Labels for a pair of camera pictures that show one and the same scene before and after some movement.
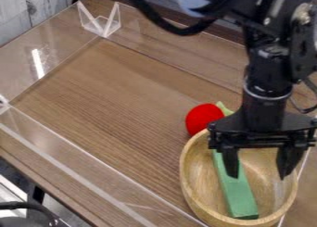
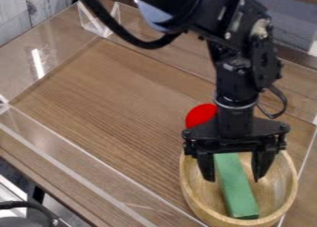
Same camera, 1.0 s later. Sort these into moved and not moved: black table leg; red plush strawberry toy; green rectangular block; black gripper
Moved: black gripper
Not moved: red plush strawberry toy; black table leg; green rectangular block
